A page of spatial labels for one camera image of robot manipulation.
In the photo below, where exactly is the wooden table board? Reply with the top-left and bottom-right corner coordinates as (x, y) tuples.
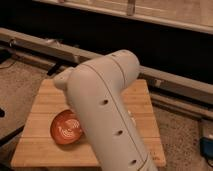
(11, 79), (166, 168)

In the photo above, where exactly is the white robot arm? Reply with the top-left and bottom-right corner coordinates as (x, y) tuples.
(54, 50), (158, 171)

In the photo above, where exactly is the blue device on floor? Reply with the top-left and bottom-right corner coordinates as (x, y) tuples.
(200, 137), (213, 159)

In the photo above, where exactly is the orange ceramic bowl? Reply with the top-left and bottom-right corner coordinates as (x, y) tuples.
(50, 110), (83, 145)

